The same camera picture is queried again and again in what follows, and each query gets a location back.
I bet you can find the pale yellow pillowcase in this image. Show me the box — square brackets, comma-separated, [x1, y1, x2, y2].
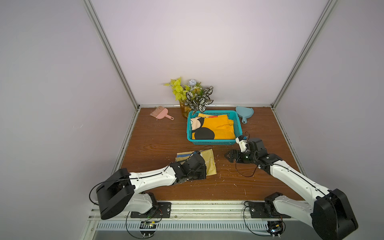
[175, 149, 217, 176]

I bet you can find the teal plastic laundry basket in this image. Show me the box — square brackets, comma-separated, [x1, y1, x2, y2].
[187, 110, 243, 145]

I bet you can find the yellow cartoon pillowcase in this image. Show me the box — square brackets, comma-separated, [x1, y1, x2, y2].
[190, 114, 236, 140]

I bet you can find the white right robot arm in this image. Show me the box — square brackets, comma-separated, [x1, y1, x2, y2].
[225, 136, 359, 240]

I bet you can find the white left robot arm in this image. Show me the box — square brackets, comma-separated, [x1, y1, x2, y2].
[96, 152, 207, 220]

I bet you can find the pink hand brush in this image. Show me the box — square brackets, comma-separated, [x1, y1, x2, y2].
[150, 106, 174, 121]

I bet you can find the artificial potted plant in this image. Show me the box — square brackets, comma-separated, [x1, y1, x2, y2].
[164, 77, 214, 118]

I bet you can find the left controller board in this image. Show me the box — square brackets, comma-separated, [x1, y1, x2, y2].
[139, 221, 158, 239]

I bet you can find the controller board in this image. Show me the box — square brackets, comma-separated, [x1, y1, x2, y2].
[139, 221, 158, 239]
[267, 221, 285, 239]

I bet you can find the right controller board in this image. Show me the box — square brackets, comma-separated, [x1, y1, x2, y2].
[267, 221, 285, 239]

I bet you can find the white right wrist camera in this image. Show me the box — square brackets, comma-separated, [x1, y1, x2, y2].
[236, 135, 248, 153]

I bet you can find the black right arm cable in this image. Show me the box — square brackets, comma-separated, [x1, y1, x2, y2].
[242, 200, 271, 238]

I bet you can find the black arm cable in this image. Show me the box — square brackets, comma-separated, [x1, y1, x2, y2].
[88, 179, 121, 206]
[242, 200, 271, 238]

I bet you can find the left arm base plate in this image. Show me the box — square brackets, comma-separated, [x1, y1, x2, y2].
[130, 202, 172, 219]

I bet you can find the aluminium front rail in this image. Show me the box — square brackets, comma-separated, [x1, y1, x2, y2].
[80, 201, 319, 240]

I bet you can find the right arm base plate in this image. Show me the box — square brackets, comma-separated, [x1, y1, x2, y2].
[244, 201, 291, 219]

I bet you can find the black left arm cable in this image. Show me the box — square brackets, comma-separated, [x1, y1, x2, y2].
[88, 179, 121, 206]

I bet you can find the aluminium corner post right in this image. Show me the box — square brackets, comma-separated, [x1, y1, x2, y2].
[271, 0, 339, 111]

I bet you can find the aluminium corner post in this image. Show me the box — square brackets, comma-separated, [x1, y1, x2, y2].
[83, 0, 140, 111]
[271, 0, 339, 111]

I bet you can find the aluminium corner post left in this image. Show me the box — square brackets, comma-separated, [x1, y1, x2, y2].
[83, 0, 140, 111]

